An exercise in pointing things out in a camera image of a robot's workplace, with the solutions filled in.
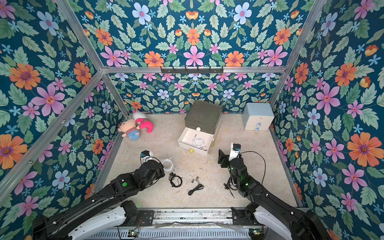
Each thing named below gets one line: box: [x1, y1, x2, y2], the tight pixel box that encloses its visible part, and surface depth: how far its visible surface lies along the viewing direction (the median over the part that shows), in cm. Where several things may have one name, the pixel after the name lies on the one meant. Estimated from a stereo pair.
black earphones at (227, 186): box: [223, 177, 238, 199], surface depth 86 cm
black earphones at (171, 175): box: [168, 172, 183, 188], surface depth 88 cm
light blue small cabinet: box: [242, 102, 275, 132], surface depth 106 cm
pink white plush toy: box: [132, 109, 154, 133], surface depth 107 cm
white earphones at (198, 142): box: [192, 134, 206, 150], surface depth 95 cm
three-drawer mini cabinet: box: [177, 100, 223, 146], surface depth 93 cm
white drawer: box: [177, 127, 215, 156], surface depth 93 cm
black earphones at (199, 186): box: [188, 176, 205, 196], surface depth 84 cm
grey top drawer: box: [184, 115, 220, 135], surface depth 90 cm
